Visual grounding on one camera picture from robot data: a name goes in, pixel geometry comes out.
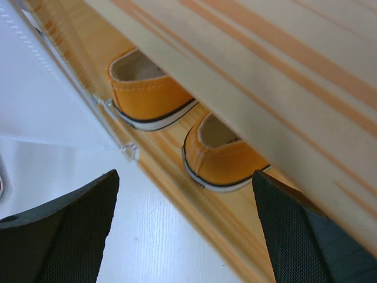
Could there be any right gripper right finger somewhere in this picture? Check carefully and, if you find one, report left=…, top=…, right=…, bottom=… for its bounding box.
left=252, top=170, right=376, bottom=282

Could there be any orange sneaker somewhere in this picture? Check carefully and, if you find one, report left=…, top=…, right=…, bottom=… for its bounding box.
left=107, top=48, right=198, bottom=131
left=181, top=111, right=272, bottom=193

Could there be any white cabinet door panel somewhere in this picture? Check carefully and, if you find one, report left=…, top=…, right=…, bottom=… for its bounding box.
left=1, top=1, right=138, bottom=161

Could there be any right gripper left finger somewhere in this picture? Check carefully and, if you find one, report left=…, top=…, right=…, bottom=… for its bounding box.
left=1, top=170, right=120, bottom=282

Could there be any red sneaker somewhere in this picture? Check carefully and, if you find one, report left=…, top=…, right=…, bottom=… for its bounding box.
left=0, top=159, right=5, bottom=198

